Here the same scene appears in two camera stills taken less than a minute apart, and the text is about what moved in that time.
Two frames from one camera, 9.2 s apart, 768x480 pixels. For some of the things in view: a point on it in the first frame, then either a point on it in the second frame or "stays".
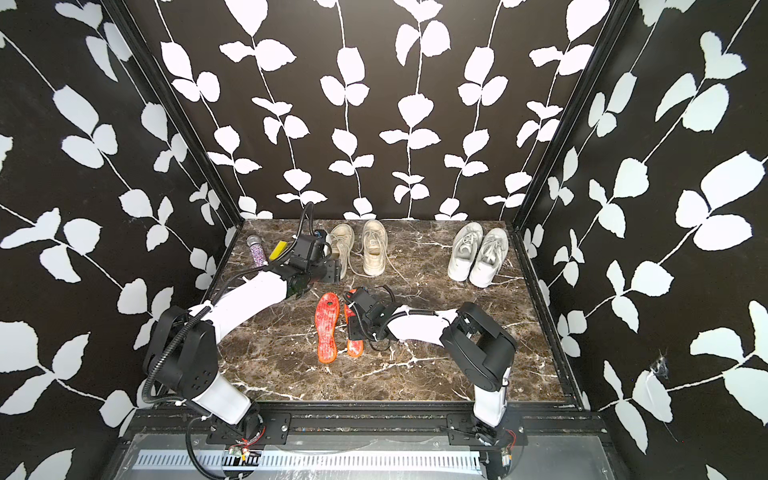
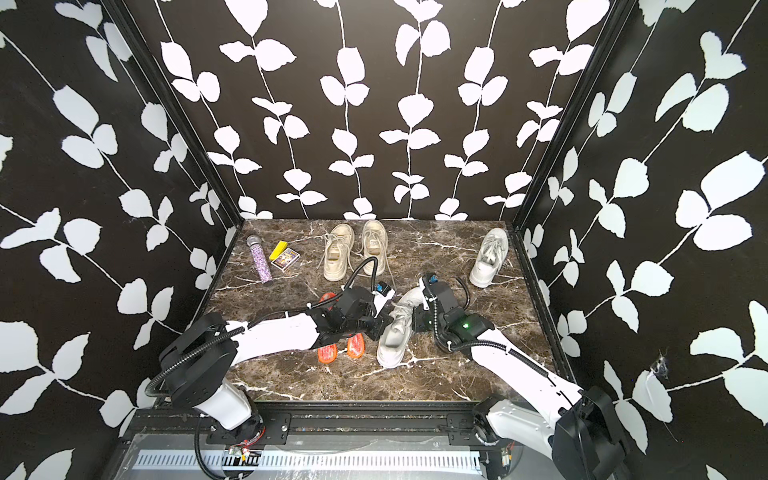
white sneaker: [464, 246] -> [397, 332]
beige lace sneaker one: [341, 241] stays
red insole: [355, 347] stays
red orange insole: [326, 311] stays
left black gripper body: [328, 271] -> [366, 323]
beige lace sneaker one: [374, 237] stays
